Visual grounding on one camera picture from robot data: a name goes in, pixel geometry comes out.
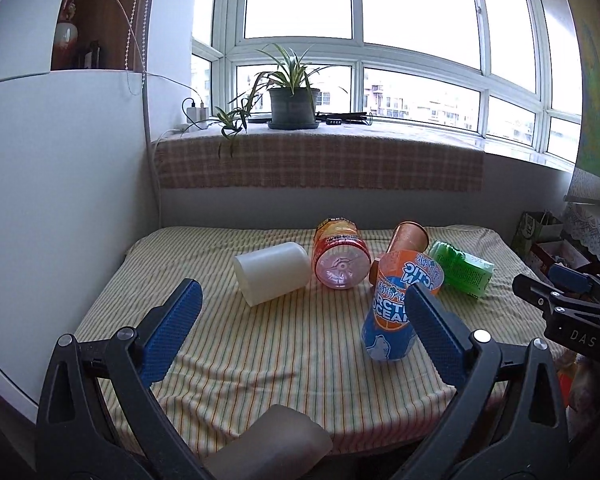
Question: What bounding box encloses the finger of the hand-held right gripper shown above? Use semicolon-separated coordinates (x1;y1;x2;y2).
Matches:
548;263;600;307
512;273;600;328

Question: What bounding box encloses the white window frame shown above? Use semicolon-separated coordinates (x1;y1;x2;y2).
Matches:
190;0;585;166

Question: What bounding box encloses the dark pot saucer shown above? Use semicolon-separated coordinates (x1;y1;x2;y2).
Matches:
266;119;322;131

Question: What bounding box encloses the orange bottle with pink base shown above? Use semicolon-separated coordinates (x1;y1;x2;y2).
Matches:
312;216;372;291

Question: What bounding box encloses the green bottle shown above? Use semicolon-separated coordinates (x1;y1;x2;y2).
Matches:
426;240;496;300

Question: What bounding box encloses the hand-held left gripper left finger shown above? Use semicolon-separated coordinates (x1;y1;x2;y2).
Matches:
36;278;216;480

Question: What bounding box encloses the white cable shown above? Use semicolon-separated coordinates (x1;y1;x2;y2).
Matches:
104;0;197;101

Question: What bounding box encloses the white cabinet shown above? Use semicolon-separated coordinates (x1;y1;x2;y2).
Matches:
0;67;163;411

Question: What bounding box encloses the beaded blind cord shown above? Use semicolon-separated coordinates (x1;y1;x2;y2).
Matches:
123;0;147;74

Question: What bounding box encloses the black flat device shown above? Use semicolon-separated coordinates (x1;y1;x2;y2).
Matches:
315;111;374;126

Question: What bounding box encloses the green paper bag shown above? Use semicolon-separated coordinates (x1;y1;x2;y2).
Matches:
510;210;564;257

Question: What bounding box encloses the spider plant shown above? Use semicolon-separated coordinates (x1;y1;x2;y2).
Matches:
200;42;352;158

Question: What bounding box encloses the white lace cloth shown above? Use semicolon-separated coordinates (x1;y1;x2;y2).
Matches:
564;167;600;279

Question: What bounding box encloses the wooden shelf niche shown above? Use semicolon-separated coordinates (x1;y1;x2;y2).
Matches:
50;0;150;73

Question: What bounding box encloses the white cup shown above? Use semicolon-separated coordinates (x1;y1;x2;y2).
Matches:
233;241;312;307

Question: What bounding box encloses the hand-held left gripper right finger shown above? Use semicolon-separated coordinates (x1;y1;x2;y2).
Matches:
390;283;572;480

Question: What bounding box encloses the brown cup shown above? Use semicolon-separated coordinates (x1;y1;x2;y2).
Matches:
385;220;429;256

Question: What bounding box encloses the decorated vase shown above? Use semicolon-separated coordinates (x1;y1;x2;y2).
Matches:
53;0;84;69

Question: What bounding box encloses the checked windowsill cloth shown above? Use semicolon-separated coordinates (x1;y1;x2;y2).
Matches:
151;127;486;194

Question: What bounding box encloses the striped tablecloth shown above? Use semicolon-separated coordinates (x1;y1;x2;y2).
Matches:
72;225;567;457

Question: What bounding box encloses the cardboard box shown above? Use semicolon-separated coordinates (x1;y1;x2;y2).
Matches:
526;239;592;283

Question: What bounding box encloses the frosted translucent cup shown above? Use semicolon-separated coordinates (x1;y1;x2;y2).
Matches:
202;404;334;480

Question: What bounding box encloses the grey flower pot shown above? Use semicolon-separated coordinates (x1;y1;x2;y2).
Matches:
268;87;321;128

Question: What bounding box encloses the blue and orange can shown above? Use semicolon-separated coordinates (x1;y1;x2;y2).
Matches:
361;250;445;363

